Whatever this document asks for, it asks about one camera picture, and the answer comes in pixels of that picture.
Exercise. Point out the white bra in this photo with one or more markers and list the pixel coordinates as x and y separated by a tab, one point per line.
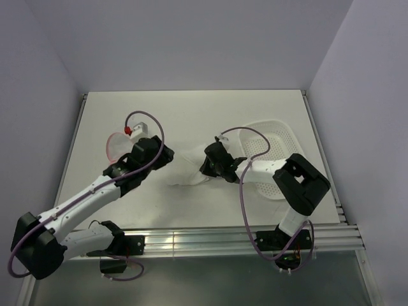
184	170

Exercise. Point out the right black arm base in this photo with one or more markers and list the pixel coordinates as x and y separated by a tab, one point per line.
276	240

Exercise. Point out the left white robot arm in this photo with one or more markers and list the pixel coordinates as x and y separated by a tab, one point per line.
42	243

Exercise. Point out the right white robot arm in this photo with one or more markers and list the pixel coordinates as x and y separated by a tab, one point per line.
302	185

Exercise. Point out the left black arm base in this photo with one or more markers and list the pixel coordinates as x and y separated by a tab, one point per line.
121	255

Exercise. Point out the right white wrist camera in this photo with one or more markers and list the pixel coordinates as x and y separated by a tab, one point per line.
223	140

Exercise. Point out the white perforated plastic basket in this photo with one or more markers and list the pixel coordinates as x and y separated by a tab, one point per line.
283	143

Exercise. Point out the white mesh laundry bag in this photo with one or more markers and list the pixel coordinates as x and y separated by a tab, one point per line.
118	152

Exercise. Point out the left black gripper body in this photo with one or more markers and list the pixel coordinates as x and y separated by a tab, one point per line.
162	159

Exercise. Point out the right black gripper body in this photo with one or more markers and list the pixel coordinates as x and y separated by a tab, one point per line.
211	169

